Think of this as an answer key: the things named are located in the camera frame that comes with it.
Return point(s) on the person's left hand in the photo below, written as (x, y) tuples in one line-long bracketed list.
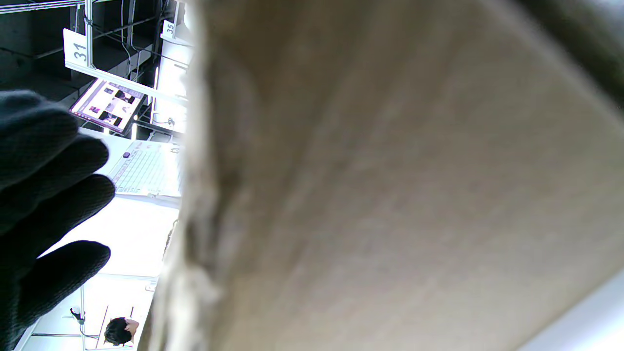
[(39, 195)]

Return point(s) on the person's right hand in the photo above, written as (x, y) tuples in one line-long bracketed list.
[(599, 29)]

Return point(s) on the brown cardboard mailer box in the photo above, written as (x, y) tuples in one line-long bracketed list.
[(390, 195)]

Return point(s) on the white whiteboard on stand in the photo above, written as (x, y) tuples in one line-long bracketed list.
[(146, 170)]

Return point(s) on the pink wall screen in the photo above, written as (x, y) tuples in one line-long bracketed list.
[(107, 105)]

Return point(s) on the white frame post with sign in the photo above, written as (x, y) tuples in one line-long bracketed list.
[(75, 48)]

